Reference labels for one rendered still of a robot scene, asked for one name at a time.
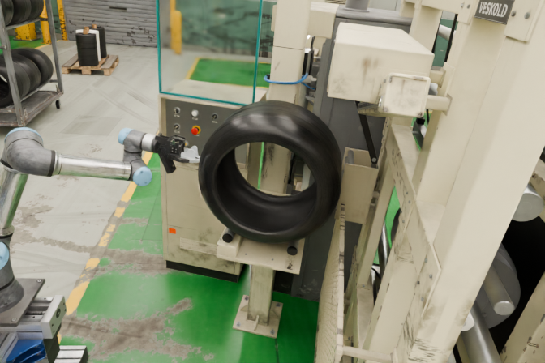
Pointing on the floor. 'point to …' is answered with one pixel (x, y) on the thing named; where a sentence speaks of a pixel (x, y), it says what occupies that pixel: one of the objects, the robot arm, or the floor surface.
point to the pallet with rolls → (91, 53)
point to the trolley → (34, 75)
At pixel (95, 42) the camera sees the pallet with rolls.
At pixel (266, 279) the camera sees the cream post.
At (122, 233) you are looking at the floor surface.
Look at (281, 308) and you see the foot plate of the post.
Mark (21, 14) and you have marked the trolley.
